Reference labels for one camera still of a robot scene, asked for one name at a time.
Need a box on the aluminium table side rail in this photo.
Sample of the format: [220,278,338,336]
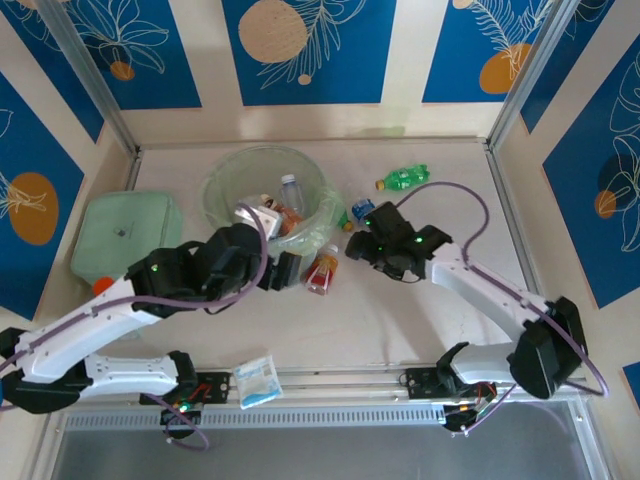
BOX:
[484,142,586,374]

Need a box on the green lined trash bin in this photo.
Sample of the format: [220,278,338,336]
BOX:
[201,144,346,261]

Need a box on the aluminium table back rail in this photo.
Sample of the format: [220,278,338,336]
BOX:
[137,139,489,151]

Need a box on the white blue wipes packet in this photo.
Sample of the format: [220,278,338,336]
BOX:
[232,354,285,411]

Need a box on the red orange drink bottle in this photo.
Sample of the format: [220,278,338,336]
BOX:
[304,243,341,297]

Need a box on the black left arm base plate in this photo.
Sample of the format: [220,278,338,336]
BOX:
[138,370,234,407]

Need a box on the blue label water bottle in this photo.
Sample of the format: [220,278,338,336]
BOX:
[351,197,377,222]

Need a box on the aluminium front mounting rail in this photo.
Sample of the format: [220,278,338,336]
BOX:
[42,364,589,414]

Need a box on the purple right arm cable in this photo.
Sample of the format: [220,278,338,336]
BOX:
[397,180,611,399]

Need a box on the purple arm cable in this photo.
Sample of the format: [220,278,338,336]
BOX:
[397,180,611,399]
[0,207,269,451]

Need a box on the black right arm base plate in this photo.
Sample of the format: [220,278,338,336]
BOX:
[399,367,446,401]

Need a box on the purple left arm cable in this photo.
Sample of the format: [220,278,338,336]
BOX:
[0,207,269,451]

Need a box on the aluminium frame post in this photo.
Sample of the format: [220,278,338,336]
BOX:
[485,0,591,154]
[37,0,140,155]

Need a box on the green plastic lid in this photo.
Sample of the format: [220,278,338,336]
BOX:
[69,190,184,289]

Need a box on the grey slotted cable duct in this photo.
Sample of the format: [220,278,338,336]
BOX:
[63,405,447,432]

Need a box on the blue floral wall poster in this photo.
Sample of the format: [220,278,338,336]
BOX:
[422,0,551,105]
[0,69,86,322]
[222,0,399,107]
[519,0,640,135]
[0,7,106,145]
[64,0,204,111]
[542,34,640,310]

